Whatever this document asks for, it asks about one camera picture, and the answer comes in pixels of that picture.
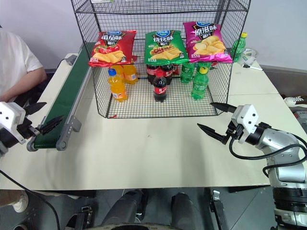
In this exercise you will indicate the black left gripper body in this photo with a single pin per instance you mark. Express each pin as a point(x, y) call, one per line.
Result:
point(25, 130)

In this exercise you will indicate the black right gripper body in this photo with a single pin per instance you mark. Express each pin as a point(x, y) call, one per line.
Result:
point(236, 131)

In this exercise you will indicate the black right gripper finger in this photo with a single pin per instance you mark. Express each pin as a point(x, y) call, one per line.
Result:
point(224, 107)
point(213, 133)

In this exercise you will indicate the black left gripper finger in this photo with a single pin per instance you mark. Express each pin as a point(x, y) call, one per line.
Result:
point(49, 125)
point(34, 107)

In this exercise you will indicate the person's bare forearm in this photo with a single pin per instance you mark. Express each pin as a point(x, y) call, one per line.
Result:
point(26, 83)

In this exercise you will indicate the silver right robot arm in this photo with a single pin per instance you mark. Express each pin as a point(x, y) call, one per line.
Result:
point(283, 148)

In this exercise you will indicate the green soda bottle yellow cap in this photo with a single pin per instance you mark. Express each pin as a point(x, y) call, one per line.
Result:
point(199, 86)
point(238, 49)

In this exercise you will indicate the white marker pen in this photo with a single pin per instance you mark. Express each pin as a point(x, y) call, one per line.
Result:
point(253, 67)

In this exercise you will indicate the person in white shirt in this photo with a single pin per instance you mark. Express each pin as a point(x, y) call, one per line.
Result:
point(14, 55)

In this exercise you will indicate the small red tag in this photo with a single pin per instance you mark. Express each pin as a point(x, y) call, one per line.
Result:
point(112, 116)

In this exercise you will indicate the white sneaker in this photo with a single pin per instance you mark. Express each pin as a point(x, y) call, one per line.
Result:
point(293, 100)

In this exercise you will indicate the cola bottle red label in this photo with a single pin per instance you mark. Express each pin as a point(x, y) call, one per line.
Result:
point(168, 73)
point(151, 72)

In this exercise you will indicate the cola bottle black cap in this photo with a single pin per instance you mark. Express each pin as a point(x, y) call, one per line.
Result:
point(160, 88)

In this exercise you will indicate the grey box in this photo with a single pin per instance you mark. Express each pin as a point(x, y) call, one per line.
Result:
point(301, 117)

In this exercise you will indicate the purple potato chips bag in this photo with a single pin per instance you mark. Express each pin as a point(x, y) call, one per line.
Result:
point(206, 40)

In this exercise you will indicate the orange soda bottle blue cap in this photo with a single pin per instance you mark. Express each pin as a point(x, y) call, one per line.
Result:
point(117, 88)

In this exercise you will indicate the dark rounded shape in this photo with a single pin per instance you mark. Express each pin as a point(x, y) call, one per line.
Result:
point(124, 208)
point(184, 210)

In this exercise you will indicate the green potato chips bag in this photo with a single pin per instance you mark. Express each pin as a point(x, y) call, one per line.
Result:
point(165, 45)

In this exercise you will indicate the red potato chips bag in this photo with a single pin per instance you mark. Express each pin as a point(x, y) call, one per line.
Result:
point(112, 45)

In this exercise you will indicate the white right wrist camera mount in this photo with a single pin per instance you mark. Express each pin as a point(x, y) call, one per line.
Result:
point(248, 117)

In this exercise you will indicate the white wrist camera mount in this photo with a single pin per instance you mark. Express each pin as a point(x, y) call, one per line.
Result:
point(248, 117)
point(10, 115)

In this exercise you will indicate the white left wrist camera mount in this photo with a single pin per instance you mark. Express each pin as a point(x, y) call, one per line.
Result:
point(10, 115)

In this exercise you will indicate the green conveyor belt grey frame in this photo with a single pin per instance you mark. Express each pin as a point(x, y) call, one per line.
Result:
point(64, 95)

